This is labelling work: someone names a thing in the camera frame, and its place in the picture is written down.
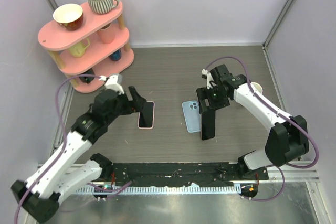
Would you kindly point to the pink phone case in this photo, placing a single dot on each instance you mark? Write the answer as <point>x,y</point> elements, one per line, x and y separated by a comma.
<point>145,128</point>

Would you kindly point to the pink cup on shelf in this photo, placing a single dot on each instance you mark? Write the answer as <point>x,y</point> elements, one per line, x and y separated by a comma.
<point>106,34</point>

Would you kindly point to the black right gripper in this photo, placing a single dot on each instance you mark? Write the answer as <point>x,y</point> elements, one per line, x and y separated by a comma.
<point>203,93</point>

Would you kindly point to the red white bowl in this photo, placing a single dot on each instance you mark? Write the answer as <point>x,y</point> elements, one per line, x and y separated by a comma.
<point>69,16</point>

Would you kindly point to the grey striped mug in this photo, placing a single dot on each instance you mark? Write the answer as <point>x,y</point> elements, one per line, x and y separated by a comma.
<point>102,6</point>

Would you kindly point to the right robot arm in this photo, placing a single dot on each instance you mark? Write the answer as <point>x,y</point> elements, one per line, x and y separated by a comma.
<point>286,134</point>

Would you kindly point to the yellow mug on shelf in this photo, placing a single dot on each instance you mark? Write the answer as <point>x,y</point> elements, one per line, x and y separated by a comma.
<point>79,49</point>

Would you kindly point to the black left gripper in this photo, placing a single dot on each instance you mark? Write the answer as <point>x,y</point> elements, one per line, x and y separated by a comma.
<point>138,102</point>

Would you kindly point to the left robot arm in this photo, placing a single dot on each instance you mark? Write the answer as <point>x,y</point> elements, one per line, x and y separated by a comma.
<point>43,192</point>

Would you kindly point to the white slotted cable duct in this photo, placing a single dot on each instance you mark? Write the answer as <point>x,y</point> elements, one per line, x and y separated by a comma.
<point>192,189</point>

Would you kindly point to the blue cup on shelf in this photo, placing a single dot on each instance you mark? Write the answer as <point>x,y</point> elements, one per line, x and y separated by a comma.
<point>116,56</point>

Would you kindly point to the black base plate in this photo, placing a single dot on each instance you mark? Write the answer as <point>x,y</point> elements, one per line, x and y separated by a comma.
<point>207,174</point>

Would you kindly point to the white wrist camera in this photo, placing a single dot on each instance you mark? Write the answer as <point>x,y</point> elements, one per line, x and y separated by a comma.
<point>209,79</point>
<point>113,82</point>

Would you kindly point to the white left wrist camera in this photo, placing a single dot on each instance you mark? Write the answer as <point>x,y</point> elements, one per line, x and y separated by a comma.
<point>113,82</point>

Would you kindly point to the black cup on shelf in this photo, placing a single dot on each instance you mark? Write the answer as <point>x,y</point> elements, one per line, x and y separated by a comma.
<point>87,76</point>

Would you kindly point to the light blue phone case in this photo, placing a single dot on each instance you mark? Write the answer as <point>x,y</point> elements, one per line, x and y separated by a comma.
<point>191,115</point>

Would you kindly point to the pink mug on table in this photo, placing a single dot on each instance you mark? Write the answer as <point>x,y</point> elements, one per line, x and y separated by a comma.
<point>257,86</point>

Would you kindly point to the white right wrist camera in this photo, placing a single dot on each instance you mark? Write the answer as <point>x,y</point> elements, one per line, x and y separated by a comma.
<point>209,79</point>

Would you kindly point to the pink three-tier shelf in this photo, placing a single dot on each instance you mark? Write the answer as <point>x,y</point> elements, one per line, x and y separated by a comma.
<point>101,45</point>

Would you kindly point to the black phone gold edge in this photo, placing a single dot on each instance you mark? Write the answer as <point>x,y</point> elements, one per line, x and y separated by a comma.
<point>208,120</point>

